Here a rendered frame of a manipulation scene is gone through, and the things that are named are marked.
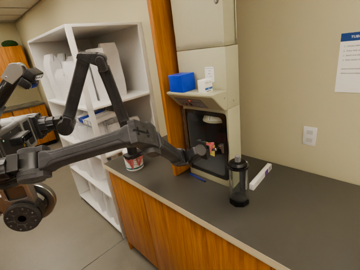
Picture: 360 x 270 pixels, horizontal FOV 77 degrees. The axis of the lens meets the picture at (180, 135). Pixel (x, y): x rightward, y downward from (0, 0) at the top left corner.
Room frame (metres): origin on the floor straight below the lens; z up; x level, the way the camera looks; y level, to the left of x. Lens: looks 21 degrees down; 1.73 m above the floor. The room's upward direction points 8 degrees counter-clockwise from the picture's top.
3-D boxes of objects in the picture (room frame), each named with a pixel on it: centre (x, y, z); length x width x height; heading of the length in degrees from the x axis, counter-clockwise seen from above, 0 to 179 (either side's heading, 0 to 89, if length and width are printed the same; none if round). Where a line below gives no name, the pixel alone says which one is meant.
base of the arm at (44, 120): (1.13, 0.67, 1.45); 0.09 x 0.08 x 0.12; 11
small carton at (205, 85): (1.13, -0.15, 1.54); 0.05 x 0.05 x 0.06; 35
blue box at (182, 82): (1.24, -0.05, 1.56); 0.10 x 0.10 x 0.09; 42
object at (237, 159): (0.98, -0.26, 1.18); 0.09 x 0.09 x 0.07
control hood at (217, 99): (1.18, -0.11, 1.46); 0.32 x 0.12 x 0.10; 42
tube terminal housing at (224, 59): (1.30, -0.24, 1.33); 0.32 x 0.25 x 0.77; 42
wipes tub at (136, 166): (1.52, 0.36, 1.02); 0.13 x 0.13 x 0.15
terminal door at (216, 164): (1.21, -0.14, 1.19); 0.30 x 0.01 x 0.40; 42
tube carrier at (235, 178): (0.98, -0.26, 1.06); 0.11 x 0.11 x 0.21
